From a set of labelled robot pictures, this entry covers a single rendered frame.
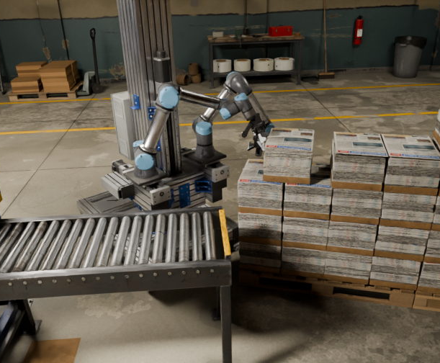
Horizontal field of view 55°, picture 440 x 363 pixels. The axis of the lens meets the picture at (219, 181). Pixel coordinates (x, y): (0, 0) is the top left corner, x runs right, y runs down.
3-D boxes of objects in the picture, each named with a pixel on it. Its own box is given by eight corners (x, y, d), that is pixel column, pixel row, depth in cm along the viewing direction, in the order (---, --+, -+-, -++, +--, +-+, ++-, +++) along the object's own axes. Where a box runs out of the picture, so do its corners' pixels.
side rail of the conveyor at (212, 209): (222, 222, 248) (222, 205, 242) (223, 227, 243) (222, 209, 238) (-10, 237, 241) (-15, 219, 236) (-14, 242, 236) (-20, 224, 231)
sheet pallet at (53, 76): (86, 88, 849) (81, 59, 824) (75, 99, 776) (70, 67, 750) (25, 90, 844) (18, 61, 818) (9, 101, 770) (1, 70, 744)
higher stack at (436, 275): (402, 271, 308) (438, 99, 251) (447, 276, 302) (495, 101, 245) (411, 308, 275) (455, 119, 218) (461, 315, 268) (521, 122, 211)
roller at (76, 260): (97, 224, 237) (96, 216, 235) (77, 278, 195) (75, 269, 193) (88, 225, 237) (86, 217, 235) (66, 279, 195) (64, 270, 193)
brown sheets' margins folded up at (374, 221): (247, 238, 327) (248, 180, 304) (407, 256, 302) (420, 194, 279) (238, 269, 294) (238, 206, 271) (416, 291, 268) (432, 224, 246)
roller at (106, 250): (120, 222, 238) (119, 215, 236) (106, 276, 196) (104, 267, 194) (111, 223, 238) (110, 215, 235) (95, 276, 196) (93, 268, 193)
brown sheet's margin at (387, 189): (376, 165, 277) (376, 159, 275) (422, 168, 271) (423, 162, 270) (383, 191, 244) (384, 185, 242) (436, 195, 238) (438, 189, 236)
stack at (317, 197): (247, 253, 334) (247, 157, 297) (403, 271, 308) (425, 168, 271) (238, 285, 300) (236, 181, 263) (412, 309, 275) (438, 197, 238)
